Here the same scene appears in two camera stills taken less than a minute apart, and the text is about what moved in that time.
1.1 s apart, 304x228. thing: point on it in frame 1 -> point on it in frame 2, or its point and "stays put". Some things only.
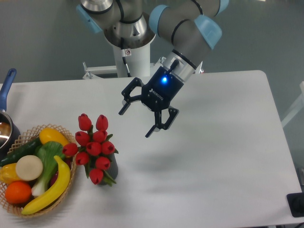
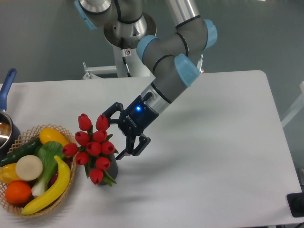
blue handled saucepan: [10, 133] stays put
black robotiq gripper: [159, 90] -> [133, 121]
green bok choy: [46, 151] stays put
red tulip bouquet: [94, 148] stays put
